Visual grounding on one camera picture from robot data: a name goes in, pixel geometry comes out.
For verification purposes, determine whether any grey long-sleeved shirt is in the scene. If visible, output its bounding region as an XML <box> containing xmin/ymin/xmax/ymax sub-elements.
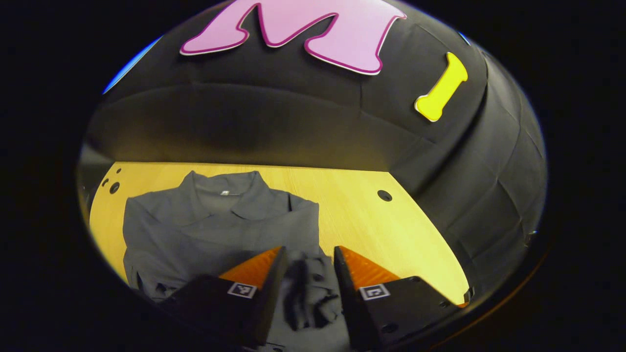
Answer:
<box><xmin>122</xmin><ymin>170</ymin><xmax>353</xmax><ymax>350</ymax></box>

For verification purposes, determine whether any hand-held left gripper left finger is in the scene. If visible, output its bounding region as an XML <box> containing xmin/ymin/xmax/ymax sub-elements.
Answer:
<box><xmin>157</xmin><ymin>246</ymin><xmax>289</xmax><ymax>349</ymax></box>

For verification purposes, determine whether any black backdrop cloth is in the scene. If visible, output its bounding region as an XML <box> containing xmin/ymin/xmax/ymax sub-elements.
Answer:
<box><xmin>78</xmin><ymin>0</ymin><xmax>548</xmax><ymax>304</ymax></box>

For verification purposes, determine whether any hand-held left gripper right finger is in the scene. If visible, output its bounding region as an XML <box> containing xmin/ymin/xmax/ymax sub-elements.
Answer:
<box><xmin>334</xmin><ymin>245</ymin><xmax>464</xmax><ymax>352</ymax></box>

